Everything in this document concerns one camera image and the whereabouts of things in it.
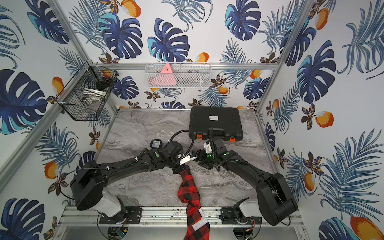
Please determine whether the round black disc gadget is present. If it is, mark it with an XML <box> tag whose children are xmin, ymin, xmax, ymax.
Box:
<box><xmin>150</xmin><ymin>139</ymin><xmax>163</xmax><ymax>149</ymax></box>

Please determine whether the pink triangular object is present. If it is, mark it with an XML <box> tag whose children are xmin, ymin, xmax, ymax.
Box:
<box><xmin>149</xmin><ymin>63</ymin><xmax>177</xmax><ymax>87</ymax></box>

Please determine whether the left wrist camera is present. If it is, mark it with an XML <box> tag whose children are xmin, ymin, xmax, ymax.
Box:
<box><xmin>179</xmin><ymin>151</ymin><xmax>197</xmax><ymax>165</ymax></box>

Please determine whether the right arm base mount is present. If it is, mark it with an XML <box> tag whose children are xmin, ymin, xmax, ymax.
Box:
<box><xmin>219</xmin><ymin>207</ymin><xmax>262</xmax><ymax>225</ymax></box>

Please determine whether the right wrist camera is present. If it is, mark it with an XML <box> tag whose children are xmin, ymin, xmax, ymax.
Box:
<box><xmin>203</xmin><ymin>142</ymin><xmax>213</xmax><ymax>155</ymax></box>

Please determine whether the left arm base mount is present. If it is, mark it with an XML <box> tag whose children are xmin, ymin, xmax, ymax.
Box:
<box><xmin>99</xmin><ymin>206</ymin><xmax>143</xmax><ymax>225</ymax></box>

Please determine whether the red plaid sleeved forearm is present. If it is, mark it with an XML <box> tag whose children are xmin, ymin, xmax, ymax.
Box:
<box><xmin>178</xmin><ymin>166</ymin><xmax>210</xmax><ymax>240</ymax></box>

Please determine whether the black wire basket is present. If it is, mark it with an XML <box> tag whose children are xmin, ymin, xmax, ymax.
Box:
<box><xmin>55</xmin><ymin>62</ymin><xmax>119</xmax><ymax>122</ymax></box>

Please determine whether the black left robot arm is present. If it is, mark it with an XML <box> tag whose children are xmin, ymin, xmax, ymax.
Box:
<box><xmin>70</xmin><ymin>141</ymin><xmax>197</xmax><ymax>211</ymax></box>

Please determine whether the black plastic tool case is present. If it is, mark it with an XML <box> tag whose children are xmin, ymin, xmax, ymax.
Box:
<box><xmin>189</xmin><ymin>106</ymin><xmax>244</xmax><ymax>142</ymax></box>

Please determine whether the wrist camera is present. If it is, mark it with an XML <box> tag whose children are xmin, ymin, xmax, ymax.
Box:
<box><xmin>203</xmin><ymin>142</ymin><xmax>213</xmax><ymax>155</ymax></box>
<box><xmin>179</xmin><ymin>151</ymin><xmax>197</xmax><ymax>165</ymax></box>

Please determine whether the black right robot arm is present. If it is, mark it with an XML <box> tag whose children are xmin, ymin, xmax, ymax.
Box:
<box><xmin>195</xmin><ymin>140</ymin><xmax>298</xmax><ymax>226</ymax></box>

